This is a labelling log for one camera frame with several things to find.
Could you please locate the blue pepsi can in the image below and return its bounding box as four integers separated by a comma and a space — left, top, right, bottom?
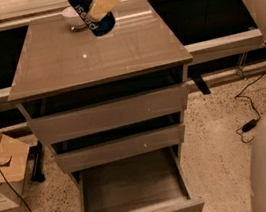
68, 0, 116, 37

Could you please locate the grey drawer cabinet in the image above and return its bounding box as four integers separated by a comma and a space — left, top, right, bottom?
0, 0, 220, 212

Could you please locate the top grey drawer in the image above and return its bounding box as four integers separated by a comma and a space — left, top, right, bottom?
14, 64, 197, 151

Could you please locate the grey drawer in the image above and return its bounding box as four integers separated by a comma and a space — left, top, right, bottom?
14, 64, 197, 151
52, 111, 185, 173

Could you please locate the middle grey drawer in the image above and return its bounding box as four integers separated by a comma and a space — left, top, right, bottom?
52, 111, 185, 173

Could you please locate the open bottom drawer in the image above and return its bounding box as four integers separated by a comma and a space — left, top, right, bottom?
79, 148, 204, 212

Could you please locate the white ceramic bowl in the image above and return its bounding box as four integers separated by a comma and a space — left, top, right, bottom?
62, 7, 85, 29

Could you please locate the black stand leg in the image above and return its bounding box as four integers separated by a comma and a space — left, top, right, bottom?
28, 141, 46, 182

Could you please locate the brown cardboard box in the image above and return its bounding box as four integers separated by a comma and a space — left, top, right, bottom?
0, 132, 30, 211

